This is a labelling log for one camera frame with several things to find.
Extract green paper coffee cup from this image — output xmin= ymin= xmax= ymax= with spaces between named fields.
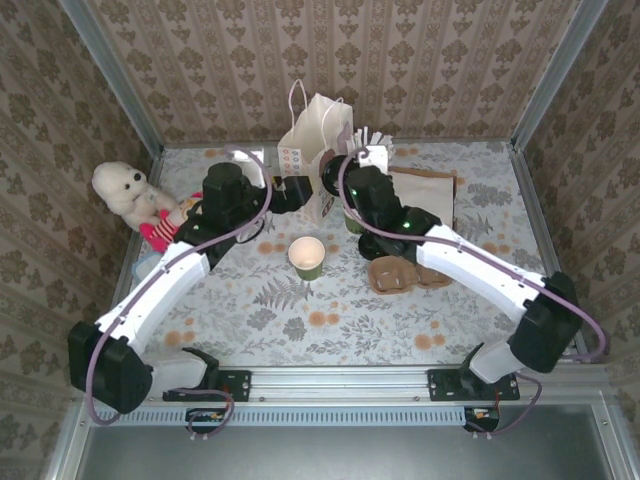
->
xmin=288 ymin=236 xmax=325 ymax=281

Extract white printed paper bag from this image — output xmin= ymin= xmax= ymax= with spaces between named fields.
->
xmin=277 ymin=78 xmax=356 ymax=229

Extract stack of black cup lids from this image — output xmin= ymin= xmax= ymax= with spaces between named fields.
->
xmin=358 ymin=233 xmax=387 ymax=262

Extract white paper napkin stack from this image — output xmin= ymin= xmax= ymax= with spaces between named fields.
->
xmin=388 ymin=169 xmax=457 ymax=226

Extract paper-wrapped straws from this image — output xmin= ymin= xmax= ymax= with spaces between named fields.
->
xmin=352 ymin=127 xmax=396 ymax=151

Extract pink striped plush toy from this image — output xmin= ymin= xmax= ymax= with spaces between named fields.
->
xmin=138 ymin=197 xmax=204 ymax=253

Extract white plush dog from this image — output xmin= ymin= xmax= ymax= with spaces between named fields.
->
xmin=92 ymin=161 xmax=177 ymax=231

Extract light blue plastic container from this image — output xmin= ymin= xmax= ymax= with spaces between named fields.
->
xmin=133 ymin=252 xmax=164 ymax=281

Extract grey metal panel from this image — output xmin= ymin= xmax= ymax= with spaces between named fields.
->
xmin=74 ymin=404 xmax=616 ymax=480

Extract aluminium back rail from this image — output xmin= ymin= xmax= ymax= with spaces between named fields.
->
xmin=162 ymin=137 xmax=516 ymax=149

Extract aluminium right side rail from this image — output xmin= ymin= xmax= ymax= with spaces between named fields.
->
xmin=509 ymin=142 xmax=591 ymax=364

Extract aluminium left frame post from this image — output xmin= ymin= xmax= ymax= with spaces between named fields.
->
xmin=57 ymin=0 xmax=165 ymax=156

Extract aluminium frame post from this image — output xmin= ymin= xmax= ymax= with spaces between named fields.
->
xmin=510 ymin=0 xmax=610 ymax=151
xmin=57 ymin=0 xmax=165 ymax=156

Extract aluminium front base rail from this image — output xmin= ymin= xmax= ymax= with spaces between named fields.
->
xmin=149 ymin=365 xmax=614 ymax=404

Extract aluminium right frame post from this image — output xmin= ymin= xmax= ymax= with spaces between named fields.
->
xmin=510 ymin=0 xmax=610 ymax=151

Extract white slotted cable duct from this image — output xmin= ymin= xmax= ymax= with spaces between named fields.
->
xmin=92 ymin=405 xmax=501 ymax=427

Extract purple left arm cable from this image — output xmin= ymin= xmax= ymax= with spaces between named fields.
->
xmin=84 ymin=144 xmax=274 ymax=441

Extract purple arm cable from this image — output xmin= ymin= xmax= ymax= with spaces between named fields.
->
xmin=84 ymin=144 xmax=274 ymax=441
xmin=337 ymin=147 xmax=611 ymax=441

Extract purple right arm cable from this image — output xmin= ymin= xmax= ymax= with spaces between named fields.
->
xmin=337 ymin=147 xmax=611 ymax=441

